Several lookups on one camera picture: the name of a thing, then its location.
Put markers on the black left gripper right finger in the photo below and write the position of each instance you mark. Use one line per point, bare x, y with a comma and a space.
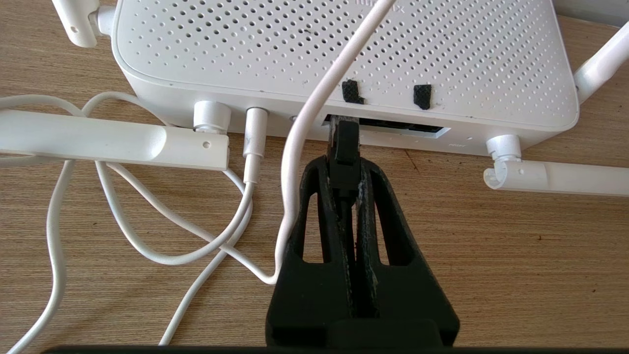
413, 295

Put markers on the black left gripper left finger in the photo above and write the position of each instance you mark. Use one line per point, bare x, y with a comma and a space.
295, 295

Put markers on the white wifi router with antennas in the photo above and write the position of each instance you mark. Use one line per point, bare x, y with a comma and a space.
442, 49

